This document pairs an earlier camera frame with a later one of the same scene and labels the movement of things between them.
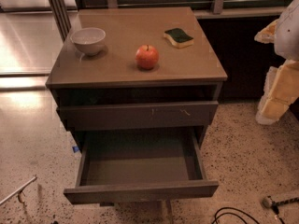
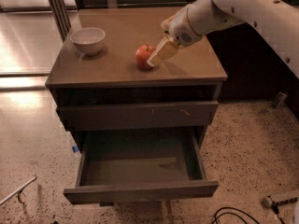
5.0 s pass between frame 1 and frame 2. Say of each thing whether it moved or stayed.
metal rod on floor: stayed
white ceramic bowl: stayed
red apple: stayed
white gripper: moved
